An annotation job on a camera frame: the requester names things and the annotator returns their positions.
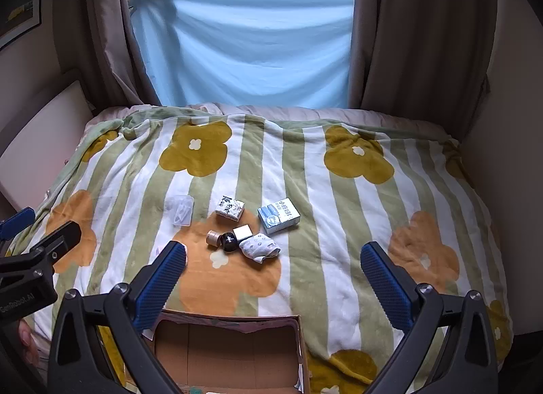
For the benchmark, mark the wall poster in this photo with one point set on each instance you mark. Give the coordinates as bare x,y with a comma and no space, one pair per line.
19,3

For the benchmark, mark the black round jar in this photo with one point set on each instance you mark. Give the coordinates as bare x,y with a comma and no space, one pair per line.
228,242

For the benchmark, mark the blue and white carton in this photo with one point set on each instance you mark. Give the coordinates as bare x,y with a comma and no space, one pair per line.
278,216

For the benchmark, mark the small square box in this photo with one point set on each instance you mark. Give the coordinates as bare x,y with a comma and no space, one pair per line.
242,233

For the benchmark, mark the brown curtain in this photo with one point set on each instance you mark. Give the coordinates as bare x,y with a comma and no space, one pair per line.
424,29
102,29

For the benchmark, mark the white patterned soft packet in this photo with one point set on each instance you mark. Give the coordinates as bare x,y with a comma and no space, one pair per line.
258,248

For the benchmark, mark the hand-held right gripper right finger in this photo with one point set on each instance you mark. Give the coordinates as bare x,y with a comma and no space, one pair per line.
388,286

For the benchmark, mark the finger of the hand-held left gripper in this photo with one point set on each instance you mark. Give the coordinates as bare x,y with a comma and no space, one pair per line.
17,222
51,245

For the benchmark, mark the white printed tissue pack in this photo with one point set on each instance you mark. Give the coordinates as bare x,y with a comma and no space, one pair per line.
230,208

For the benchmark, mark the cardboard box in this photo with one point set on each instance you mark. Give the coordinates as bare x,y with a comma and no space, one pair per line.
229,347

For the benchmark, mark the white padded panel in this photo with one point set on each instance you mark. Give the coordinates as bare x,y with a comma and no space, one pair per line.
42,135

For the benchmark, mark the clear plastic case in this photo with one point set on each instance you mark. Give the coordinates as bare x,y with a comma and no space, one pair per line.
181,210

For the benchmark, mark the brown tape roll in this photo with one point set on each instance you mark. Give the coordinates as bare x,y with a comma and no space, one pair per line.
212,238

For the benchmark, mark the person's left hand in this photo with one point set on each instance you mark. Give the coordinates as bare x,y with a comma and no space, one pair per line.
29,339

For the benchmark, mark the light blue window cloth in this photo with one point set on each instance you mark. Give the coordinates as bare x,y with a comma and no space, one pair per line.
242,46

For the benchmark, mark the striped floral blanket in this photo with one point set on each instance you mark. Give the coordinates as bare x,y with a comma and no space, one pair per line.
297,173

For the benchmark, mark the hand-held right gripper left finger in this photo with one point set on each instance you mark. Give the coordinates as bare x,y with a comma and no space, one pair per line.
163,283

